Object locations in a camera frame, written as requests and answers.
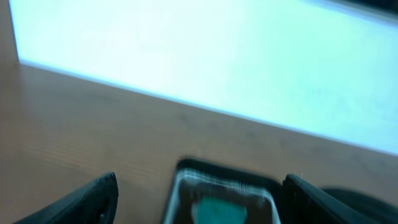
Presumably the black rectangular water tray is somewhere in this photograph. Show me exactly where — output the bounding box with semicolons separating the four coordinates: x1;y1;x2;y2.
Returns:
161;157;284;224

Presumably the green yellow sponge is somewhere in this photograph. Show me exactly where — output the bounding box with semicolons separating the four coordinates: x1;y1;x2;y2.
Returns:
191;197;248;224

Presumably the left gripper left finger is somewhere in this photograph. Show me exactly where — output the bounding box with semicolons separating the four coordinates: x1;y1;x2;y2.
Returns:
15;172;119;224

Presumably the black round tray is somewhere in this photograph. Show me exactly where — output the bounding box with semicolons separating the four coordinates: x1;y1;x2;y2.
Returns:
323;188;397;223

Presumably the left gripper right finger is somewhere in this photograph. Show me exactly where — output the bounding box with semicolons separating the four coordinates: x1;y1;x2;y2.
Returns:
282;174;376;224

